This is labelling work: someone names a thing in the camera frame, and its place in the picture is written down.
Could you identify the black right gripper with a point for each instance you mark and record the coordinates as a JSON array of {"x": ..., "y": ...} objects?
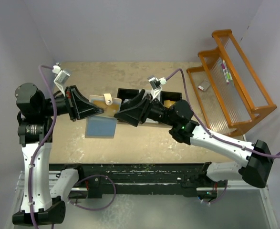
[{"x": 133, "y": 115}]

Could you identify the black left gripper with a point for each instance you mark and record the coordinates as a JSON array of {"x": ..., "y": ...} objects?
[{"x": 78, "y": 105}]

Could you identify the gold credit card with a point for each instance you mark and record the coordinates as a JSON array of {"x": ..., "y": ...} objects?
[{"x": 109, "y": 110}]

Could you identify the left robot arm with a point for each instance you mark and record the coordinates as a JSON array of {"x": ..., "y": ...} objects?
[{"x": 42, "y": 204}]

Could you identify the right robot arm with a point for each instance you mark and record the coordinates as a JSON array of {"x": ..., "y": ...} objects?
[{"x": 251, "y": 162}]

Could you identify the gold cards in bin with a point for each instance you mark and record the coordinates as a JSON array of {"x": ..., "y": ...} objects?
[{"x": 169, "y": 103}]

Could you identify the small grey red box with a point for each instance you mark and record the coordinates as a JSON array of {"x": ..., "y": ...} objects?
[{"x": 204, "y": 85}]

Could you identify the orange wooden rack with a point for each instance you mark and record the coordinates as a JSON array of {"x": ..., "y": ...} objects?
[{"x": 229, "y": 110}]

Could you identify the markers on rack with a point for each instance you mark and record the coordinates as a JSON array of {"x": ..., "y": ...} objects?
[{"x": 223, "y": 67}]

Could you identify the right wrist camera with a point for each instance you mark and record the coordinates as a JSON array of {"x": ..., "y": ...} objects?
[{"x": 156, "y": 85}]

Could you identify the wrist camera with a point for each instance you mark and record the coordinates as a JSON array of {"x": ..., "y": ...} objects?
[
  {"x": 61, "y": 77},
  {"x": 156, "y": 85}
]

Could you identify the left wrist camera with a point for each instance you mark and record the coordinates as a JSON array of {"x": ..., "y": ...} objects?
[{"x": 61, "y": 77}]

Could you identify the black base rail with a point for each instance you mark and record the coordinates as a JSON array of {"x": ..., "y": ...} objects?
[{"x": 188, "y": 180}]

